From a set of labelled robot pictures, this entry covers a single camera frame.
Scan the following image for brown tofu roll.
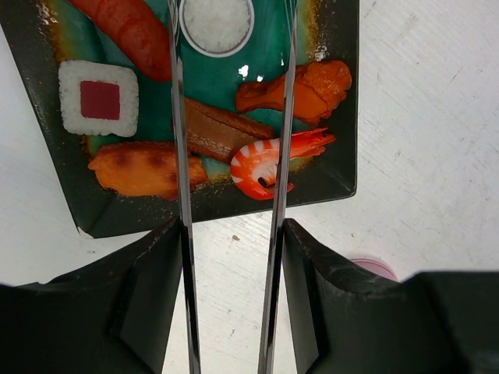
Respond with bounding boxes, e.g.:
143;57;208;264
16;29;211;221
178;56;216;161
184;98;274;164

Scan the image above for toy shrimp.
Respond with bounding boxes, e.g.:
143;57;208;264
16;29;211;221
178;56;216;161
230;128;336;201

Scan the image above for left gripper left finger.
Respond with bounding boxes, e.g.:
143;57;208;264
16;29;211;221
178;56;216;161
1;218;182;373

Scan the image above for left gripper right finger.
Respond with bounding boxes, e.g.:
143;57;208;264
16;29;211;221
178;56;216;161
283;219;498;373

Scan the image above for white rice bowl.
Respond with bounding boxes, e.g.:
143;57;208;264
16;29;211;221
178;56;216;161
179;0;255;58

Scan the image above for pink lid with brown handle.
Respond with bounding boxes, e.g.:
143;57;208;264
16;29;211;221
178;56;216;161
351;258;398;282

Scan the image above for metal tongs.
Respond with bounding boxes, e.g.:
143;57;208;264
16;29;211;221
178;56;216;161
168;1;297;374

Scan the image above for orange chicken drumstick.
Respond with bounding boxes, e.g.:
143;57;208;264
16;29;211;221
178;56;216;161
235;60;352;127

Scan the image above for red sausage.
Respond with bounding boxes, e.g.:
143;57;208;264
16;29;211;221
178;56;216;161
70;0;172;82

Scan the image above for orange fried piece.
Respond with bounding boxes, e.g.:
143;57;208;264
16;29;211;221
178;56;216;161
87;141;209;202

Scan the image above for black square food plate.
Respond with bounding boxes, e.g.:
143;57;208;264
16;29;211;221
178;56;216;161
1;1;359;238

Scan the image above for sushi roll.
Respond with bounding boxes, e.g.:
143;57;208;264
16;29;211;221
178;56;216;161
58;60;139;137

